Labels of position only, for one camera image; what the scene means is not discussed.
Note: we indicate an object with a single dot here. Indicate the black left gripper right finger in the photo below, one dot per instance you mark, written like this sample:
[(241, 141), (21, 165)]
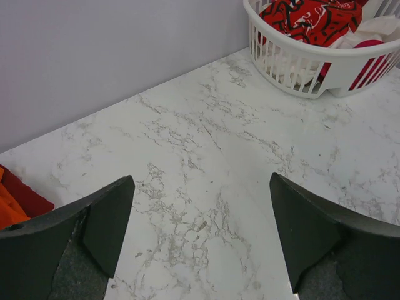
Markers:
[(332, 252)]

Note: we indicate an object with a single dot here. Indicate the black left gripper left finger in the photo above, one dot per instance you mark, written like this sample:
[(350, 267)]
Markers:
[(71, 252)]

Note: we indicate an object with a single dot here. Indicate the white t shirt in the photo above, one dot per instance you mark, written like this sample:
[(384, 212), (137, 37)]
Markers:
[(299, 75)]

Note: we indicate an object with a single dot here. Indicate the orange folded shirt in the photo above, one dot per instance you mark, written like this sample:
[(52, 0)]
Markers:
[(11, 211)]

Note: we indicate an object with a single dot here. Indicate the white plastic laundry basket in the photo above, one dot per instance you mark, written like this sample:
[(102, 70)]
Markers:
[(307, 47)]

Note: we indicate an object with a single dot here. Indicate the magenta crumpled shirt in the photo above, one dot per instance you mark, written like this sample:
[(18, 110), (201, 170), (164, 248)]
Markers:
[(361, 76)]

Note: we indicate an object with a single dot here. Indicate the red black patterned shirt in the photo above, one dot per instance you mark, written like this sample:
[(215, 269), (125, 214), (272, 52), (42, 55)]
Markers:
[(318, 23)]

